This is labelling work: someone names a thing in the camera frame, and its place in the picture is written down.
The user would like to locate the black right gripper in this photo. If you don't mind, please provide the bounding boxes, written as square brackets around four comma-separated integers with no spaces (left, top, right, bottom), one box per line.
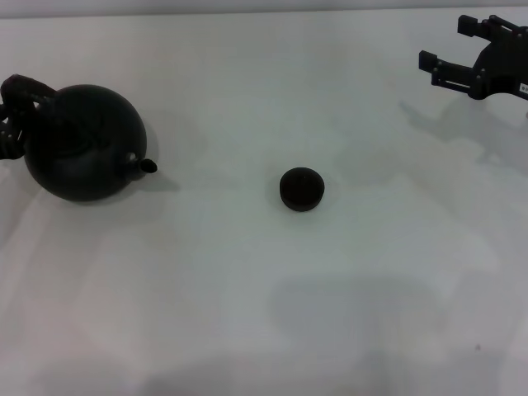
[418,14,528,101]

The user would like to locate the black round teapot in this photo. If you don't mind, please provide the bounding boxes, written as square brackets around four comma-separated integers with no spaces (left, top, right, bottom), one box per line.
[1,73,158,203]

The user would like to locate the small dark teacup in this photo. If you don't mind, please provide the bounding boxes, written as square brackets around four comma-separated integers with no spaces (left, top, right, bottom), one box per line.
[279,166,326,213]

